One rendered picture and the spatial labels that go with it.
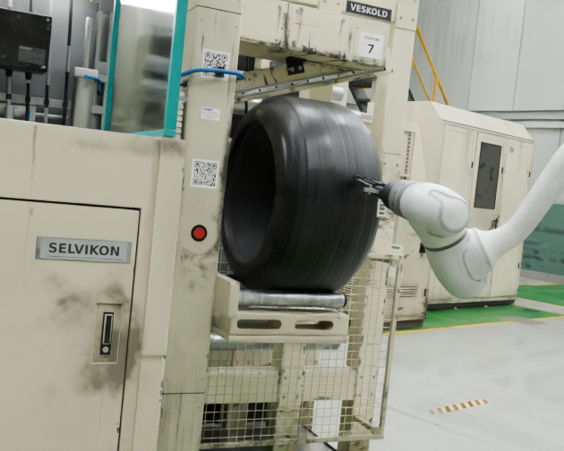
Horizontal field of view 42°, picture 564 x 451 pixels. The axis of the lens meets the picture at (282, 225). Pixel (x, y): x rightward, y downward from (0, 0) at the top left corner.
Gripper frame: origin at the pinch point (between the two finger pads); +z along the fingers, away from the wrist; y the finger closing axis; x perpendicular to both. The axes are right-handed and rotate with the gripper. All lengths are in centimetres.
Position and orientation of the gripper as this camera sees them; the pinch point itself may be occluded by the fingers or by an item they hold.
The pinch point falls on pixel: (361, 182)
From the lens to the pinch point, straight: 192.6
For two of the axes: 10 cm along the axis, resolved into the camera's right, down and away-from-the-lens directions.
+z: -3.9, -2.3, 8.9
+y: -9.1, -0.7, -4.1
